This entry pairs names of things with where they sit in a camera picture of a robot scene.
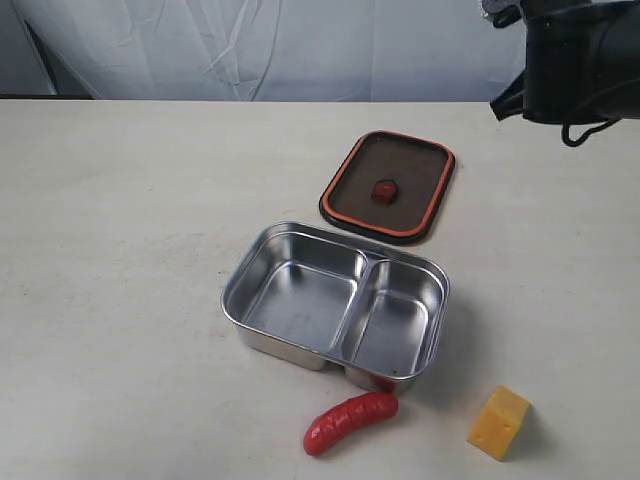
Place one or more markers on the white wrinkled backdrop cloth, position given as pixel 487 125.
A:
pixel 326 51

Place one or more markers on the stainless steel two-compartment lunch box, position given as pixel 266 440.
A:
pixel 315 297

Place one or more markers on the red toy sausage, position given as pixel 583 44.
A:
pixel 340 421

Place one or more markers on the yellow toy cheese wedge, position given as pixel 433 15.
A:
pixel 498 422

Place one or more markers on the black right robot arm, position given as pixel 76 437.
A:
pixel 581 61

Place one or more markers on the smoked transparent lid orange seal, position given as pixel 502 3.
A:
pixel 389 187

